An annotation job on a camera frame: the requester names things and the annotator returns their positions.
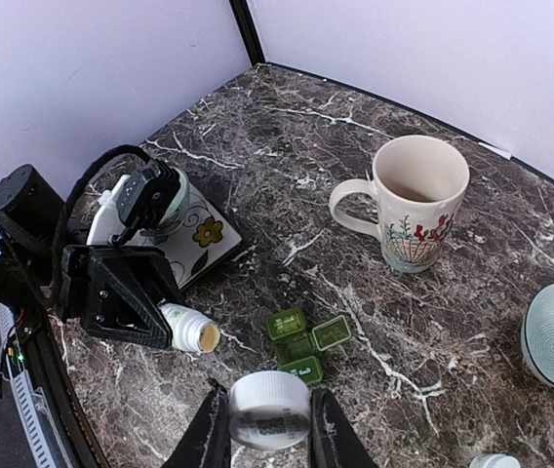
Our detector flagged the white pill bottle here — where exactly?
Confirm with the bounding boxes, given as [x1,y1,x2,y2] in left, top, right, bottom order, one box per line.
[159,302,220,354]
[468,453,521,468]

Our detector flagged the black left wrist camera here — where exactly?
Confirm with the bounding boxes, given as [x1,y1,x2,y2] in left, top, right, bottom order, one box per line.
[116,160,181,236]

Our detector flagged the black braided cable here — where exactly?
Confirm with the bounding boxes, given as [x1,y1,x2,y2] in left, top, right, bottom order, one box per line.
[50,144,154,293]

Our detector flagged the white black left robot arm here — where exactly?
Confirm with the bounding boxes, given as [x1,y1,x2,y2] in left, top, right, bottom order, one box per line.
[0,227,192,349]

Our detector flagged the white mug with coral pattern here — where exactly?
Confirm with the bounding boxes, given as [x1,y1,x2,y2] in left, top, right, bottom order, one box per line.
[329,135,470,274]

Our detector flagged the black frame post left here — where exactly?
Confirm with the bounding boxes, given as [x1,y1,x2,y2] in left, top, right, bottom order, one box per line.
[229,0,266,66]

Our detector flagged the square floral plate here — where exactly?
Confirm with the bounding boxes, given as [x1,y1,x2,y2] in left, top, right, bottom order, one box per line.
[128,184,242,290]

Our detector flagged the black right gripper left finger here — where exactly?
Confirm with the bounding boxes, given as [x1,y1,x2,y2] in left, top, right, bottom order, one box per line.
[162,378,231,468]

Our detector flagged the white bottle cap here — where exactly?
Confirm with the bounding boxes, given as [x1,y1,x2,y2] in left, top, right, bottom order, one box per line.
[228,370,311,450]

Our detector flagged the black front table rail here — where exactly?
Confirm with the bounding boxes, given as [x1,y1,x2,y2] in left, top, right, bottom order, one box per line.
[18,305,108,467]

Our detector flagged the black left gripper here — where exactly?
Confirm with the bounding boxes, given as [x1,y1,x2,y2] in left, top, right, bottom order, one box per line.
[58,245,183,349]

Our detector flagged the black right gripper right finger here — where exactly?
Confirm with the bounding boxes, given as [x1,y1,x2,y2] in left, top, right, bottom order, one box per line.
[308,388,378,468]

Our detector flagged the white slotted cable duct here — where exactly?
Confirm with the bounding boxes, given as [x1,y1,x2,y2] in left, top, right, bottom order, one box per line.
[0,304,69,467]

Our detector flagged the plain celadon green bowl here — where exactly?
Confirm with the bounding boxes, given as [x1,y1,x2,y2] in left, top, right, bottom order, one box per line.
[158,169,190,235]

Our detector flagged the green weekly pill organizer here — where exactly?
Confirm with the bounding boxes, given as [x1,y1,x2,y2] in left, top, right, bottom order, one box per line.
[265,307,352,387]

